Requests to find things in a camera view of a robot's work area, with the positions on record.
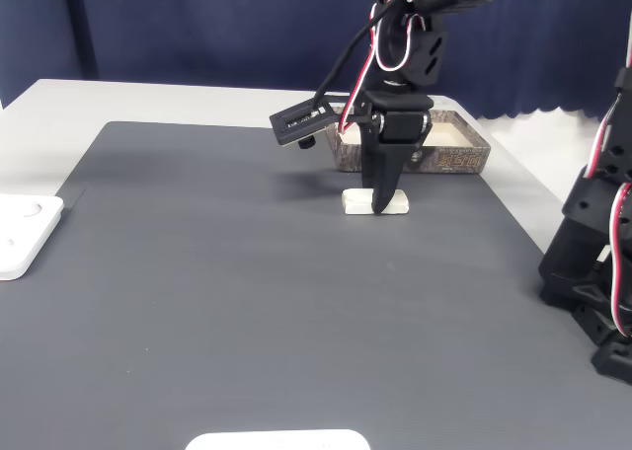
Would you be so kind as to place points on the navy blue curtain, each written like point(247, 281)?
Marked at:
point(197, 25)

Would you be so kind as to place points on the white rounded flat object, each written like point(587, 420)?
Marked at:
point(276, 441)

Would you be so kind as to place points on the white block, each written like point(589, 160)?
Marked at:
point(401, 203)

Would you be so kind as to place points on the white square dimpled device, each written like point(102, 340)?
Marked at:
point(24, 233)

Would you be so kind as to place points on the grey table mat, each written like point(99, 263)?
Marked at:
point(222, 297)

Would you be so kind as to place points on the bark-patterned cardboard box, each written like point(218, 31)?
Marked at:
point(444, 163)

